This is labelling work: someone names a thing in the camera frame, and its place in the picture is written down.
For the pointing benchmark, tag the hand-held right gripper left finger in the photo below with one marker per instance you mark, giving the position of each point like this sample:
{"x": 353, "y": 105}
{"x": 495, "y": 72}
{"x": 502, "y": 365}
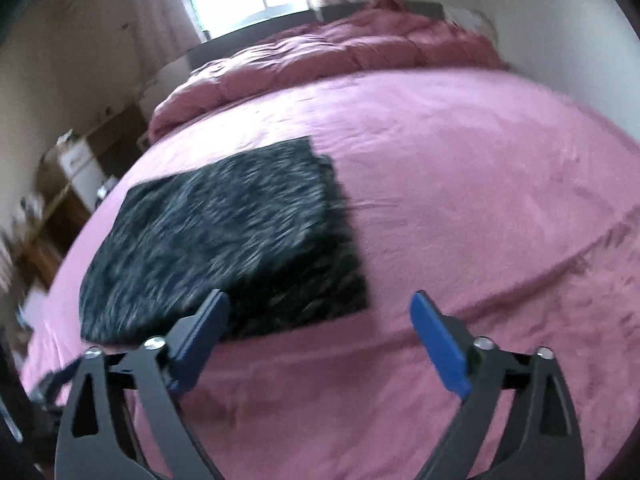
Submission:
{"x": 200, "y": 340}

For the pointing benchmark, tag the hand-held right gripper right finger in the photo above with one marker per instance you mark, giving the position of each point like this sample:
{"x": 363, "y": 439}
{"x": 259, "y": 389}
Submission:
{"x": 440, "y": 345}

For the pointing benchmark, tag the black patterned pants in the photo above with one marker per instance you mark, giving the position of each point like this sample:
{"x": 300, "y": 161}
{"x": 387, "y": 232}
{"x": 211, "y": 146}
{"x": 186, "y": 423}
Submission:
{"x": 200, "y": 220}

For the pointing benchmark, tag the pink bed sheet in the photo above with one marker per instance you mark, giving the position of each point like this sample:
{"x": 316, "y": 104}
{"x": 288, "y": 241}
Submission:
{"x": 475, "y": 185}

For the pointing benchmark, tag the wooden desk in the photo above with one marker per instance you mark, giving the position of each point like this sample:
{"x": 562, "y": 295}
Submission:
{"x": 60, "y": 220}

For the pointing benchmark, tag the white cardboard box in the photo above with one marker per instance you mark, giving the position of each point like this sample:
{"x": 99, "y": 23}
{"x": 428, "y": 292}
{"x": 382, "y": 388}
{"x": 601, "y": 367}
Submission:
{"x": 80, "y": 170}

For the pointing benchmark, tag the grey bed headboard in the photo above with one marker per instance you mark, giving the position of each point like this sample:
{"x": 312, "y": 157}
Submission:
{"x": 235, "y": 42}

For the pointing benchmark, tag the dark pink quilt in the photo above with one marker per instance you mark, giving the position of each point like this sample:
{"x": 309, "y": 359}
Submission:
{"x": 325, "y": 55}

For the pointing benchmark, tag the white cloth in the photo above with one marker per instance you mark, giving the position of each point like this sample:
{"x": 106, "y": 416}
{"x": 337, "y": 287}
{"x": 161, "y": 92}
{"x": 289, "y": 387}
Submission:
{"x": 472, "y": 22}

